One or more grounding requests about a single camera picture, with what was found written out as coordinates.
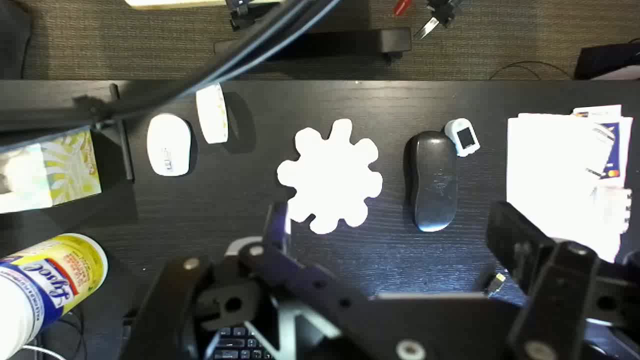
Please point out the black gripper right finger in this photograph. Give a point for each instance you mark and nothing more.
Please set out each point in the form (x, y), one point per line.
(567, 288)

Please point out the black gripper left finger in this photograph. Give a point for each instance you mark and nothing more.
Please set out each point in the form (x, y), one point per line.
(294, 311)

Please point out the black keyboard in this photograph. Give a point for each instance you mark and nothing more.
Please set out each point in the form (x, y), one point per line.
(237, 342)

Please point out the white paper stack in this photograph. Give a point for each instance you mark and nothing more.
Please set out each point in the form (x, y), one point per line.
(567, 172)

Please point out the pink plush octopus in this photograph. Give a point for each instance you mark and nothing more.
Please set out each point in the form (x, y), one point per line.
(330, 179)

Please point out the white pulse oximeter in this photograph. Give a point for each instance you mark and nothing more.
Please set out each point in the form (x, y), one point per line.
(462, 137)

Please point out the black computer mouse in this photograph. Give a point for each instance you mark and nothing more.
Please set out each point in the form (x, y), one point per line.
(430, 181)

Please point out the white oval soap bar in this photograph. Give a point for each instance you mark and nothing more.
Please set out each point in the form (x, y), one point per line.
(168, 143)

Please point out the white tape roll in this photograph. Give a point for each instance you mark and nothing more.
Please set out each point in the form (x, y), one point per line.
(213, 114)

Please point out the yellow disinfectant wipes canister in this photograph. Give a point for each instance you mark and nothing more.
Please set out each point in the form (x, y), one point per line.
(42, 283)

